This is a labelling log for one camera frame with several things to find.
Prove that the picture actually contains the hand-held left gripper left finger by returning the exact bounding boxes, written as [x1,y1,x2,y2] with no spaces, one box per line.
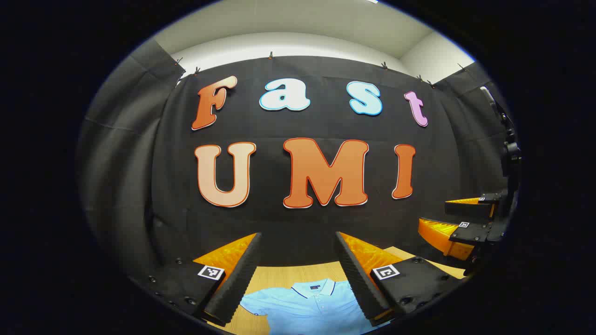
[128,232,263,326]

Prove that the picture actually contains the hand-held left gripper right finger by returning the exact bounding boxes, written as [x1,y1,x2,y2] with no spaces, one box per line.
[334,231,466,327]

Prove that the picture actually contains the light blue T-shirt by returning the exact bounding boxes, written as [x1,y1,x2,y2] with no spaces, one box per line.
[239,278,373,335]

